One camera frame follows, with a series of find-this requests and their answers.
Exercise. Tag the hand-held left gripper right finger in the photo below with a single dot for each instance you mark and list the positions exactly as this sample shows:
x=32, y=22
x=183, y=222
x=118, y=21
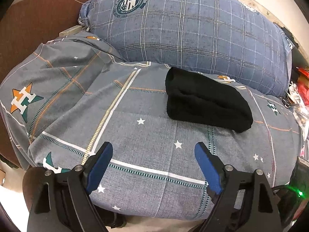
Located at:
x=207, y=166

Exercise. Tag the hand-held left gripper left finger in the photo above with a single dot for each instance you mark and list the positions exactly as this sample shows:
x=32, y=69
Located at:
x=102, y=164

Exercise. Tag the black pants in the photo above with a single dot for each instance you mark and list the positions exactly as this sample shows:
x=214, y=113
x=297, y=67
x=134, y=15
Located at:
x=207, y=101

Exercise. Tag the grey star print bed sheet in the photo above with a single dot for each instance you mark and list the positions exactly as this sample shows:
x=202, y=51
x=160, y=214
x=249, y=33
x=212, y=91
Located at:
x=144, y=130

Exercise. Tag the blue plaid pillow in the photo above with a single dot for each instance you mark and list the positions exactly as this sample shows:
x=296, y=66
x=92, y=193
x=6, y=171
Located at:
x=193, y=33

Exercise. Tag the beige wooden slat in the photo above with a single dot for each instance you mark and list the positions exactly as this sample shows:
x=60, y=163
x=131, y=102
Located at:
x=71, y=31

